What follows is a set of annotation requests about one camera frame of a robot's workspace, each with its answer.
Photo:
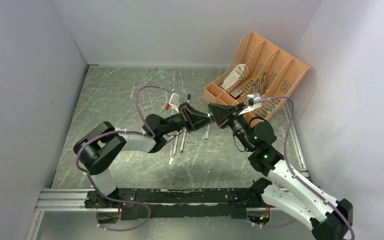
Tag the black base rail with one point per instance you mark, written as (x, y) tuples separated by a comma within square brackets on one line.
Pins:
[(140, 203)]

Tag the aluminium frame rail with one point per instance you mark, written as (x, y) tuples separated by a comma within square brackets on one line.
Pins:
[(55, 200)]

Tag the white pen green end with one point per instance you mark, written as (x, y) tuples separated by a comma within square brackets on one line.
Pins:
[(206, 136)]

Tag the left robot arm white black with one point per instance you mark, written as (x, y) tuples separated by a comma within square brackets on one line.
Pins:
[(98, 149)]

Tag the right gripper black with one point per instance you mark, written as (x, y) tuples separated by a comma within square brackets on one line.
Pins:
[(224, 114)]

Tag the white pen grey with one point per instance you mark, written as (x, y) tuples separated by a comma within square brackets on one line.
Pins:
[(176, 140)]

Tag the pens bundle in organizer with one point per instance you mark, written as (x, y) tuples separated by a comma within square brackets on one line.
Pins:
[(259, 85)]

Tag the white pen brown end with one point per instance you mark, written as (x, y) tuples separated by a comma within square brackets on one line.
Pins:
[(182, 146)]

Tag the orange plastic file organizer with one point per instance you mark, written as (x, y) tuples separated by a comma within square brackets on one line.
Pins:
[(269, 70)]

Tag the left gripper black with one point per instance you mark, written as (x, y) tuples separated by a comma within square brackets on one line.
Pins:
[(194, 120)]

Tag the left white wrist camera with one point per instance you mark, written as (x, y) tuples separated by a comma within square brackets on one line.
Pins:
[(174, 102)]

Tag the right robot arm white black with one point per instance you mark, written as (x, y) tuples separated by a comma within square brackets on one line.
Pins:
[(282, 186)]

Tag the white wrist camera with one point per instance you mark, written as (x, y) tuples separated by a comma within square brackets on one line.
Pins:
[(174, 102), (253, 103)]

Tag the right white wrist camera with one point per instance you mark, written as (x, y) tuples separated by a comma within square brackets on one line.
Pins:
[(253, 103)]

